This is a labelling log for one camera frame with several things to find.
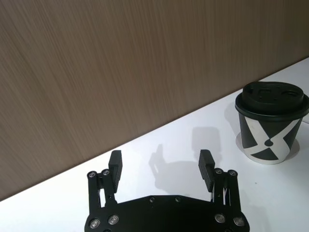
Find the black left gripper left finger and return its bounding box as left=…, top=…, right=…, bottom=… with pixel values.
left=86, top=150, right=125, bottom=230

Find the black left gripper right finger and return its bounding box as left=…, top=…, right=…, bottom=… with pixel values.
left=197, top=149, right=247, bottom=229

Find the black and white paper cup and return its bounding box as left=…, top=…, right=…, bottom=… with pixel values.
left=237, top=110, right=304, bottom=166

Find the black plastic cup lid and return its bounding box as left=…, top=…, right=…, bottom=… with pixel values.
left=234, top=81, right=309, bottom=121

